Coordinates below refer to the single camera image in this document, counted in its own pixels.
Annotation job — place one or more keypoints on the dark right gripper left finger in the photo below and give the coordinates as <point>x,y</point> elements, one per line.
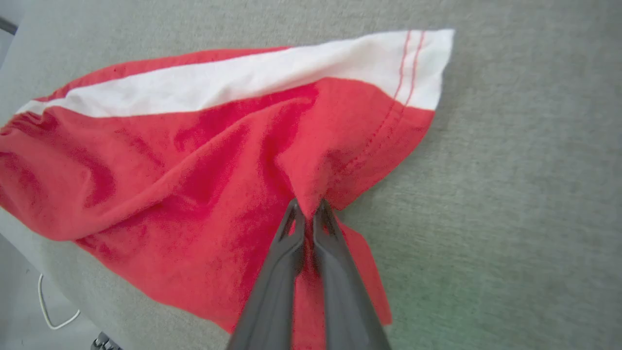
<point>272,301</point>

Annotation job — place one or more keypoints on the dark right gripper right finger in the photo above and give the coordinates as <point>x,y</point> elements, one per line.
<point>345,301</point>

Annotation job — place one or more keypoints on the red white basketball shorts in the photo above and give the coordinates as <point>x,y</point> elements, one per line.
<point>194,160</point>

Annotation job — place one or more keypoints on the grey-green fabric sofa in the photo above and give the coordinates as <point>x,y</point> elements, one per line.
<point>510,194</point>

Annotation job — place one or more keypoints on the dark bar beside sofa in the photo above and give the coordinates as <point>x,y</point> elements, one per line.
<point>7,26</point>

